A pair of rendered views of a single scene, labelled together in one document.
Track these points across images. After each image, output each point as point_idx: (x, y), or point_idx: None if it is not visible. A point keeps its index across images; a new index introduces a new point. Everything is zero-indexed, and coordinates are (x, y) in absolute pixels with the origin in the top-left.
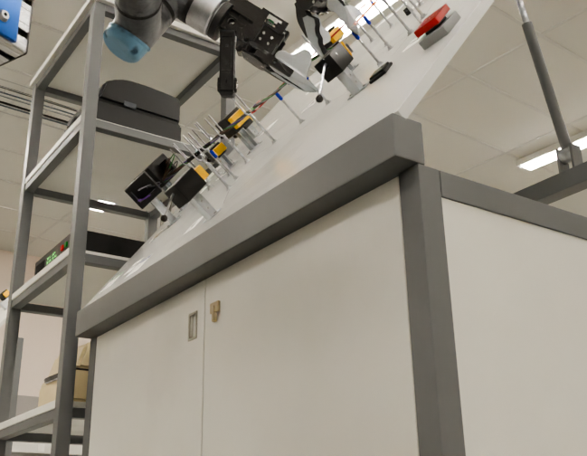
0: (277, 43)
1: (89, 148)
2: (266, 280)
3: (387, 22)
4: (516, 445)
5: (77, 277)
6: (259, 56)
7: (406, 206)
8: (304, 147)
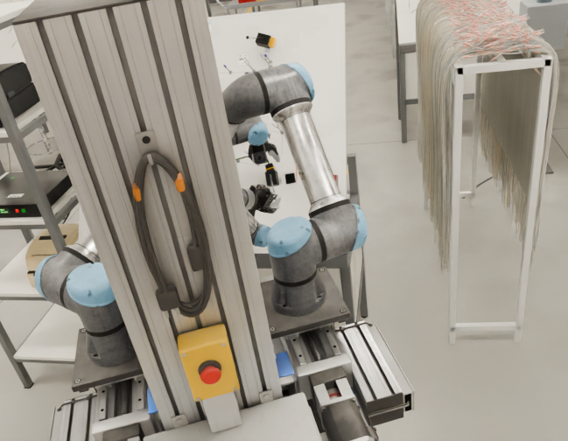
0: (271, 201)
1: (28, 157)
2: (261, 275)
3: (229, 72)
4: (356, 308)
5: (59, 235)
6: (268, 213)
7: (342, 273)
8: (263, 218)
